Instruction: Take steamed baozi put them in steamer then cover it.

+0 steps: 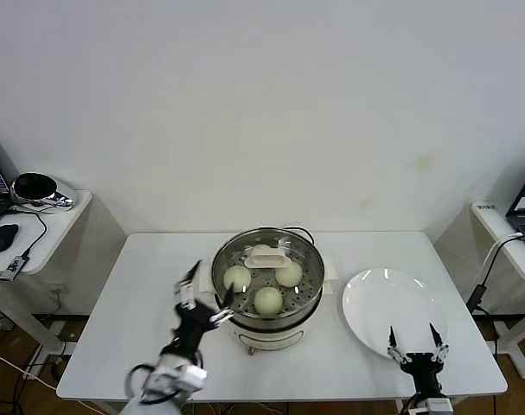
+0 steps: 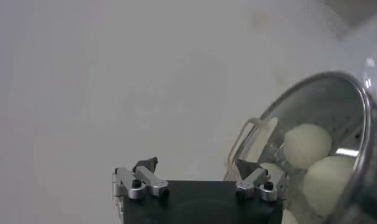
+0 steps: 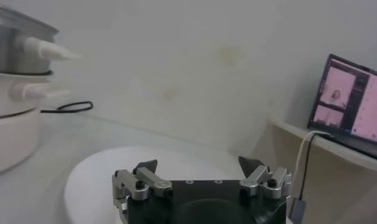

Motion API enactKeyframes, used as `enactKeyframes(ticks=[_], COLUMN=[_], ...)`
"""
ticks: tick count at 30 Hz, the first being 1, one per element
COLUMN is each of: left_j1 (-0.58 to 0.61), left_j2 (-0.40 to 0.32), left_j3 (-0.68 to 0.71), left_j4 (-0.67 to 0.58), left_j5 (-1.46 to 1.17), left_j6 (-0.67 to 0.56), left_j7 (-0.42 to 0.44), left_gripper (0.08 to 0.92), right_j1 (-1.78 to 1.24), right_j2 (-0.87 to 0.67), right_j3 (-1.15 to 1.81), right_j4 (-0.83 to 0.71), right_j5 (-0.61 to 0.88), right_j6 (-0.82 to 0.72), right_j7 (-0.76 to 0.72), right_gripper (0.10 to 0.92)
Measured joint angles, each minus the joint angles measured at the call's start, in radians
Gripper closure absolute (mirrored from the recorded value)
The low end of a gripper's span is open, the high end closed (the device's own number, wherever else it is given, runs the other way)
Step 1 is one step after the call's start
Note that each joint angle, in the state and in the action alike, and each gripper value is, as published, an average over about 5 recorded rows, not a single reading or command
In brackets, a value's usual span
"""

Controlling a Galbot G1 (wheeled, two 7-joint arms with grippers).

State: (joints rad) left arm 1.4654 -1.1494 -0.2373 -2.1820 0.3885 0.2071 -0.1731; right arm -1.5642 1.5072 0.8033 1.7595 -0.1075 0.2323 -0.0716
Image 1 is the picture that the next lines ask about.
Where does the steel steamer pot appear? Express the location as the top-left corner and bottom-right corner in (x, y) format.
(197, 254), (338, 356)

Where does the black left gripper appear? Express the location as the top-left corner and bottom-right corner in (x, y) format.
(170, 259), (236, 347)

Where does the white round plate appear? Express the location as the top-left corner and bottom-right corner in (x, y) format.
(342, 268), (450, 363)

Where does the stainless steel steamer basket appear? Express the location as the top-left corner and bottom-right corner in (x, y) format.
(210, 226), (327, 329)

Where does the white floor cable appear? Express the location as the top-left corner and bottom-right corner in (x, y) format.
(0, 348), (60, 393)

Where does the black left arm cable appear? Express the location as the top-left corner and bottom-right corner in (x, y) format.
(124, 362), (159, 401)

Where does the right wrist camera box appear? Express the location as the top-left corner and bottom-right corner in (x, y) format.
(422, 397), (456, 415)

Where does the thin black hub cable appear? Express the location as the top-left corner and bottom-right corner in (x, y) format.
(5, 206), (48, 259)

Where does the white side table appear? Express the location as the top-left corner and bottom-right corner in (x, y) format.
(469, 201), (525, 380)
(0, 189), (94, 360)

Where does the shiny chrome black device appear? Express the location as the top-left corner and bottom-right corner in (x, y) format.
(10, 171), (79, 214)

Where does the grey usb hub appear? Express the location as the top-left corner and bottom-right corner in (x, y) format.
(0, 254), (32, 282)

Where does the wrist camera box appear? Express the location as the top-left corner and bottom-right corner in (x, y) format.
(422, 397), (456, 415)
(151, 362), (209, 393)

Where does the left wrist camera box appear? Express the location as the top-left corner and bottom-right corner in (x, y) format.
(151, 362), (209, 393)

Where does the black computer mouse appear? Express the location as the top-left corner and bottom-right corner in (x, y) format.
(0, 223), (20, 254)

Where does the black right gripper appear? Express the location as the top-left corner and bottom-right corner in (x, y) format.
(386, 322), (451, 397)

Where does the white black adapter cable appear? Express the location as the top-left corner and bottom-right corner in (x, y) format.
(465, 232), (525, 312)

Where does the round glass pot lid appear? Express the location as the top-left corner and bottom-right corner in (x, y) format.
(212, 227), (326, 321)

